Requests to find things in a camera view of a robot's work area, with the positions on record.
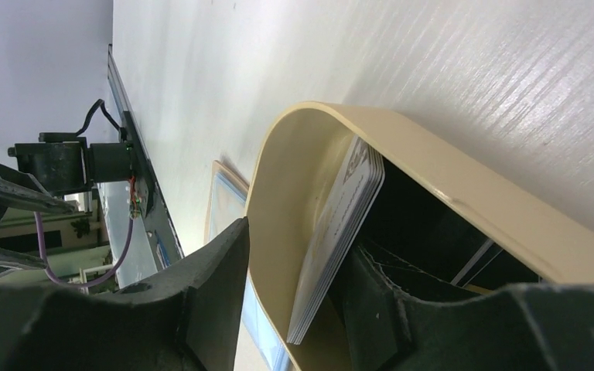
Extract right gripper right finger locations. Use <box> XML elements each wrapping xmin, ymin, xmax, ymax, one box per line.
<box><xmin>329</xmin><ymin>245</ymin><xmax>476</xmax><ymax>370</ymax></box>

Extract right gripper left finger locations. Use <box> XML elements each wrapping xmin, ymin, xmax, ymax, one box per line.
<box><xmin>115</xmin><ymin>217</ymin><xmax>250</xmax><ymax>370</ymax></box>

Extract beige card holder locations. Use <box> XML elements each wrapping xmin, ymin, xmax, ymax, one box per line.
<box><xmin>203</xmin><ymin>159</ymin><xmax>295</xmax><ymax>371</ymax></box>

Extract beige oval tray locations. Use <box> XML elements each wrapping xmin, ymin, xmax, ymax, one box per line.
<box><xmin>246</xmin><ymin>102</ymin><xmax>594</xmax><ymax>370</ymax></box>

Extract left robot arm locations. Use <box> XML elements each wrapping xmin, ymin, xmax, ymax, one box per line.
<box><xmin>0</xmin><ymin>133</ymin><xmax>132</xmax><ymax>274</ymax></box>

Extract black cards in tray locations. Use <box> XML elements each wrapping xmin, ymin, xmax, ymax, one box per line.
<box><xmin>357</xmin><ymin>159</ymin><xmax>542</xmax><ymax>294</ymax></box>

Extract silver VIP card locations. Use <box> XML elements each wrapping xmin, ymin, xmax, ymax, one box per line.
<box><xmin>286</xmin><ymin>136</ymin><xmax>385</xmax><ymax>345</ymax></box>

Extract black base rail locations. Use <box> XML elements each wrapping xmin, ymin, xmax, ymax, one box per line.
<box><xmin>108</xmin><ymin>46</ymin><xmax>184</xmax><ymax>270</ymax></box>

